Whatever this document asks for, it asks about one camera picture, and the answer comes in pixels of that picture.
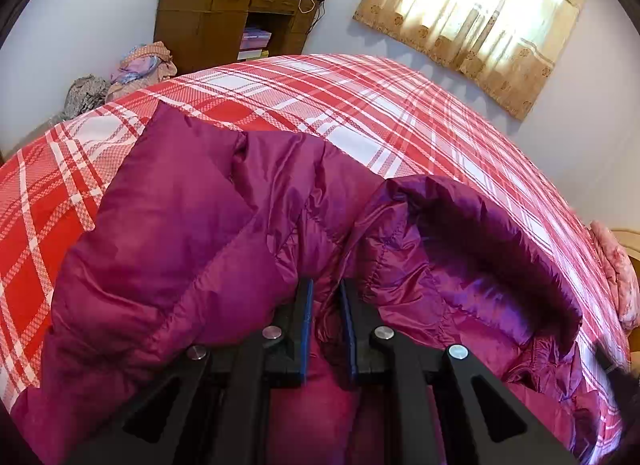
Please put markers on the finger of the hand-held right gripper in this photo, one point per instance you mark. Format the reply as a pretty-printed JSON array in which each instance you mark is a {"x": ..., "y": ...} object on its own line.
[{"x": 609, "y": 360}]

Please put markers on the grey patterned cloth bundle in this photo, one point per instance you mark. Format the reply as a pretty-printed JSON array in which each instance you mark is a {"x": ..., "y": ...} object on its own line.
[{"x": 87, "y": 95}]

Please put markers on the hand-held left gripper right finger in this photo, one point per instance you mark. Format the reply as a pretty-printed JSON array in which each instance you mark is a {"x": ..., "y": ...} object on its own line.
[{"x": 346, "y": 315}]

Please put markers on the yellow storage box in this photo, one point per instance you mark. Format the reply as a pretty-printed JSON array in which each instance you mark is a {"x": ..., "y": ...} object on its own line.
[{"x": 252, "y": 54}]

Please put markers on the purple down jacket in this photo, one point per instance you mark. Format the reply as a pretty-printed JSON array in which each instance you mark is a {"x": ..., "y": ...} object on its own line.
[{"x": 175, "y": 220}]

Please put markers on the purple storage box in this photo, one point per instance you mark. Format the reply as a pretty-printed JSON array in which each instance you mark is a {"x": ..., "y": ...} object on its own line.
[{"x": 256, "y": 38}]

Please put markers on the bed with red plaid sheet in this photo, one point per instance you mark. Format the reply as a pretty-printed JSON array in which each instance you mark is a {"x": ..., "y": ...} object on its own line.
[{"x": 350, "y": 95}]

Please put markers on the pink floral blanket bundle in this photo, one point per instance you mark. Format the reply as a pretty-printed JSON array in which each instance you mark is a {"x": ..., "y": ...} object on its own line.
[{"x": 145, "y": 67}]

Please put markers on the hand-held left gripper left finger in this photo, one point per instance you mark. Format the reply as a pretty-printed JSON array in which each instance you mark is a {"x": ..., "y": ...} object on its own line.
[{"x": 308, "y": 305}]

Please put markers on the pink floral pillow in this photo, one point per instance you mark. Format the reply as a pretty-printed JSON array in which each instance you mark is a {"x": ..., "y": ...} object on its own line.
[{"x": 617, "y": 270}]

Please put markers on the brown wooden desk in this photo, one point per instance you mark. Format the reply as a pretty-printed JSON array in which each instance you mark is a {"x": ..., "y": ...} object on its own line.
[{"x": 190, "y": 25}]

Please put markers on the beige patterned window curtain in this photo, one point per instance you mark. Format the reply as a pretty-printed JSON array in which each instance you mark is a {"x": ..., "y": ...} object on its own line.
[{"x": 475, "y": 10}]

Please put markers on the wooden headboard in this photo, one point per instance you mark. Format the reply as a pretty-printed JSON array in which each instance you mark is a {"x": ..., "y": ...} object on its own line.
[{"x": 631, "y": 240}]

